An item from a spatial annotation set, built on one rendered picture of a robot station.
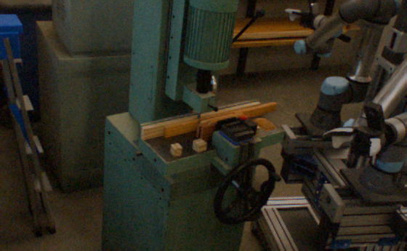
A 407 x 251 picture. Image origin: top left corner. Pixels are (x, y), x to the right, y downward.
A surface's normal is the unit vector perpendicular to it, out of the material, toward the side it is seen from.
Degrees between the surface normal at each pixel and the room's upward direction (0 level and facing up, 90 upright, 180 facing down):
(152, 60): 90
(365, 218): 90
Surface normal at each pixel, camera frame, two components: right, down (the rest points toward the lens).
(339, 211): 0.21, 0.48
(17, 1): 0.29, -0.64
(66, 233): 0.12, -0.88
